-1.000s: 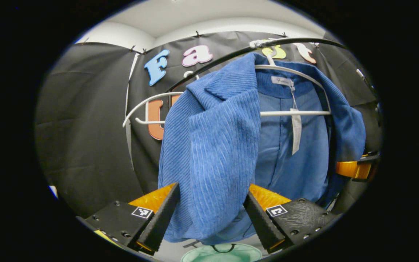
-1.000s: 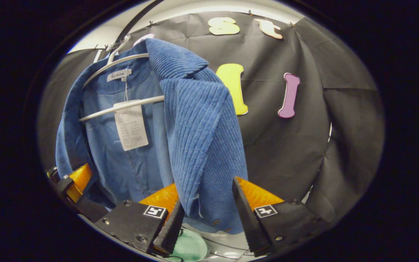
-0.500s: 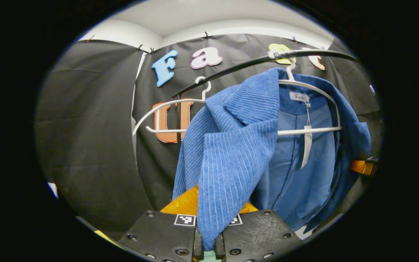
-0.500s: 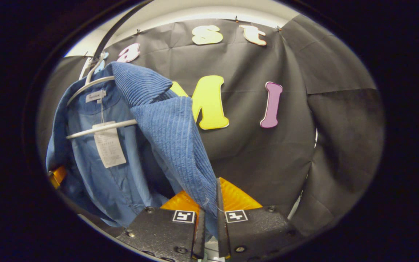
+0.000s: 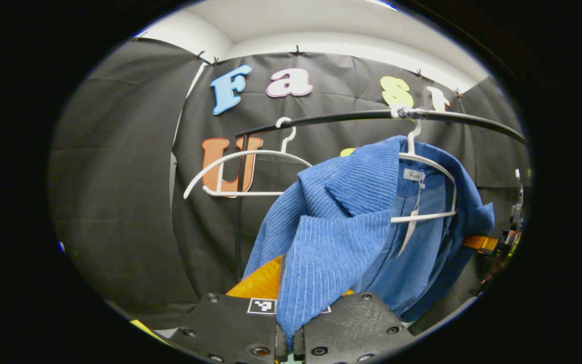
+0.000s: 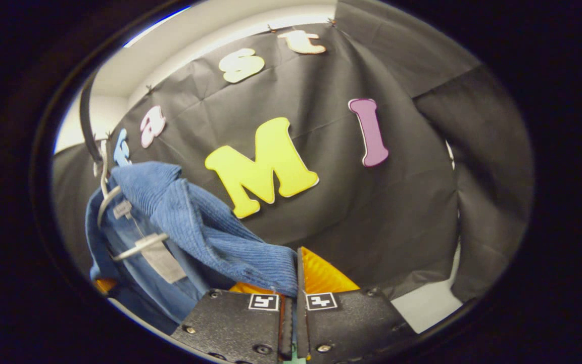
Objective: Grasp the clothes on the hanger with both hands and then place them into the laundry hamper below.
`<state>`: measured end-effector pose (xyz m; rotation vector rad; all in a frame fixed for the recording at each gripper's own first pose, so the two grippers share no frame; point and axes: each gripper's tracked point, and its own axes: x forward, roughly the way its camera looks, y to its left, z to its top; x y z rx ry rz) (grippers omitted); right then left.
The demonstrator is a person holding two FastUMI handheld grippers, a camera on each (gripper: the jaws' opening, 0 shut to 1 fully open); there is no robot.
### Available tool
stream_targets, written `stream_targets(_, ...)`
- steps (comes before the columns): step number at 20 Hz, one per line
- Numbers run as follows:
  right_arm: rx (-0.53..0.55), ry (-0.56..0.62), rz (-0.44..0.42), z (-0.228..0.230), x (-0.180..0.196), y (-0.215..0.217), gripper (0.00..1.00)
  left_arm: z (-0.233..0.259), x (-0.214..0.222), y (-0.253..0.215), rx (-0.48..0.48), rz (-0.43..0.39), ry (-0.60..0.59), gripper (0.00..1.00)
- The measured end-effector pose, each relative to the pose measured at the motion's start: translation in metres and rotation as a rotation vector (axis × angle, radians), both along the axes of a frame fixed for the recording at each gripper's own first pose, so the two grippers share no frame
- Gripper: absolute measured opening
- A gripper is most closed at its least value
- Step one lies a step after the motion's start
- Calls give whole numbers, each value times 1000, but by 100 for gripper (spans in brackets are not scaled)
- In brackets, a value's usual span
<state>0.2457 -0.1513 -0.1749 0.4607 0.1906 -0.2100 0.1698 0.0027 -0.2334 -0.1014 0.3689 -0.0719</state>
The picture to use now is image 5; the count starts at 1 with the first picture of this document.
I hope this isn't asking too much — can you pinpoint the white hanger with hook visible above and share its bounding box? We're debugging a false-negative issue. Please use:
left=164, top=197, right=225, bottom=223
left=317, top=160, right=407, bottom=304
left=390, top=119, right=458, bottom=224

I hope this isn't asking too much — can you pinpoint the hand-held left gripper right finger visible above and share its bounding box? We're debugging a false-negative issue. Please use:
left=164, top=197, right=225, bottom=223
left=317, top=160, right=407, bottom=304
left=294, top=289, right=415, bottom=364

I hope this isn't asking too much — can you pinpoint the black clothes rack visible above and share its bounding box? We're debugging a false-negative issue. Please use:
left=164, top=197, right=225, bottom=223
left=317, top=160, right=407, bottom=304
left=234, top=108, right=528, bottom=281

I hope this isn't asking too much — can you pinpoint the empty white hanger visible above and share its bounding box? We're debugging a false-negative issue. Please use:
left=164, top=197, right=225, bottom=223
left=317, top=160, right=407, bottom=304
left=183, top=117, right=314, bottom=199

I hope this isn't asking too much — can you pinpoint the black backdrop cloth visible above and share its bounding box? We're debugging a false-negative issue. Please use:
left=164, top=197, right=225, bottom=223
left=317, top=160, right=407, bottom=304
left=48, top=38, right=531, bottom=329

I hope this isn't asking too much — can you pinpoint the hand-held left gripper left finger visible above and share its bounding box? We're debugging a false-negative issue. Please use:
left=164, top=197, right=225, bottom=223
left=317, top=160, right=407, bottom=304
left=169, top=255, right=287, bottom=364

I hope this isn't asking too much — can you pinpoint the blue corduroy jacket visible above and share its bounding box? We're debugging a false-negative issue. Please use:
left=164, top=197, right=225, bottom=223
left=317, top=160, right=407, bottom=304
left=243, top=135, right=495, bottom=349

